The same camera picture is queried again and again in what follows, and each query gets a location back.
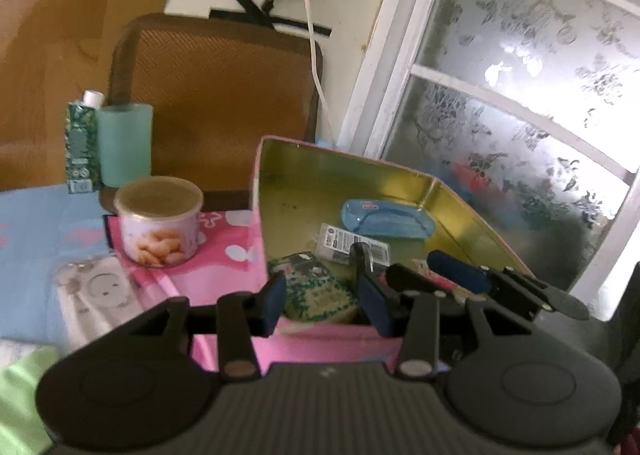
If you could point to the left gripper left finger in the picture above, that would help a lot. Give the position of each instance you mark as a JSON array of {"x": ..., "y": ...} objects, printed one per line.
[{"x": 242, "y": 316}]

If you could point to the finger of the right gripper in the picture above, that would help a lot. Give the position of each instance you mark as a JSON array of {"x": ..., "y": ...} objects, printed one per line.
[
  {"x": 361, "y": 263},
  {"x": 516, "y": 291}
]

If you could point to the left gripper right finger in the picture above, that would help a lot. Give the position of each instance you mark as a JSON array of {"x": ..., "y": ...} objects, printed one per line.
[{"x": 413, "y": 318}]

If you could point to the blue glasses case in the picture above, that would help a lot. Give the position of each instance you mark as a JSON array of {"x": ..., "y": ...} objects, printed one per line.
[{"x": 376, "y": 218}]

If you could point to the green soft cloth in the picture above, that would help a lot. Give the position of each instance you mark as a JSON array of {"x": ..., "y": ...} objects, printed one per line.
[{"x": 22, "y": 430}]

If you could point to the barcode labelled packet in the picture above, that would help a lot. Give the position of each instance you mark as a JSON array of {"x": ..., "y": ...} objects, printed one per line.
[{"x": 334, "y": 244}]

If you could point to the green patterned pouch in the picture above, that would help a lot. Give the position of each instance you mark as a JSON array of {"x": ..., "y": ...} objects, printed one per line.
[{"x": 313, "y": 292}]

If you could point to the pink macaron biscuit tin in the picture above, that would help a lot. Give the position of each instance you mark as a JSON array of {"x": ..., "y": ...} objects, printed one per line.
[{"x": 297, "y": 187}]

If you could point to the pink snack can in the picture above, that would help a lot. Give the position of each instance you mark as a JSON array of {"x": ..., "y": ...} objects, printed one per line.
[{"x": 158, "y": 220}]

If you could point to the packaged white socket adapter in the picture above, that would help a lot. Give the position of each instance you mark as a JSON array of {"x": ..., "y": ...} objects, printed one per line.
[{"x": 95, "y": 297}]

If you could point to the teal plastic cup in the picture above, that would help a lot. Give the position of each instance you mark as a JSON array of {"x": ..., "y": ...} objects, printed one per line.
[{"x": 125, "y": 143}]

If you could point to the brown chair back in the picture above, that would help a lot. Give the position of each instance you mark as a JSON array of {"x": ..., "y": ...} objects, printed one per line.
[{"x": 216, "y": 88}]

